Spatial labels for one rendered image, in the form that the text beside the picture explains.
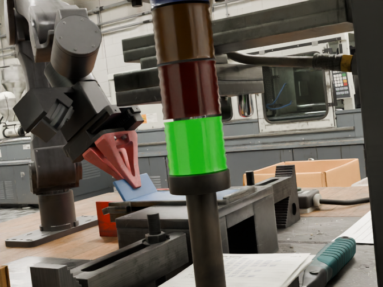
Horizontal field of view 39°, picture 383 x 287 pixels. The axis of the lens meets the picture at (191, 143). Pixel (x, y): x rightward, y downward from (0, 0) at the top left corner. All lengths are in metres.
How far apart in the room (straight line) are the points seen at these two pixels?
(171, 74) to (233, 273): 0.21
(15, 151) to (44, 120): 7.53
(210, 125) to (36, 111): 0.37
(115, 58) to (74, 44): 8.67
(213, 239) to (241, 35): 0.27
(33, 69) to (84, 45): 0.33
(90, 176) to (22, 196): 1.03
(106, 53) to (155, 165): 3.52
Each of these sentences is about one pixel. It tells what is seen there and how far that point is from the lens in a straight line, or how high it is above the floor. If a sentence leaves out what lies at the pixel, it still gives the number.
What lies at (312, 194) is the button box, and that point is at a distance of 0.97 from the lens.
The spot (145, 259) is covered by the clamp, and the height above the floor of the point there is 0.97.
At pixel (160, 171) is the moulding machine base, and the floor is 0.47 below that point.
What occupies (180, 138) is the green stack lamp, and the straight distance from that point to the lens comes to 0.34.
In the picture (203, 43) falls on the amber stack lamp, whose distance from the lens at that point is 0.34.
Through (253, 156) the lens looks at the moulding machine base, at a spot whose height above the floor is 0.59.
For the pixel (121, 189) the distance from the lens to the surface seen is 0.69.
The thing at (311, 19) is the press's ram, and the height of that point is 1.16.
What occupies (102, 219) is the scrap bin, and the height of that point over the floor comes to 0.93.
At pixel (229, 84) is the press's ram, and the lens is 0.63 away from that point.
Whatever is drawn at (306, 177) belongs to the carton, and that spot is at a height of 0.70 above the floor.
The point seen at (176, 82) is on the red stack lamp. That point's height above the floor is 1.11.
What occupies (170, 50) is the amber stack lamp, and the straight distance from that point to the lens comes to 0.34.
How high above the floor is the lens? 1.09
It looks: 3 degrees down
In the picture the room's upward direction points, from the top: 6 degrees counter-clockwise
